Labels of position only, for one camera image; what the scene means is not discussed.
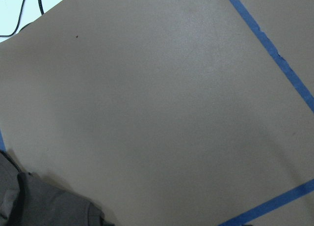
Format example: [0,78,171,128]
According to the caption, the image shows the brown t-shirt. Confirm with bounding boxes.
[0,151,112,226]

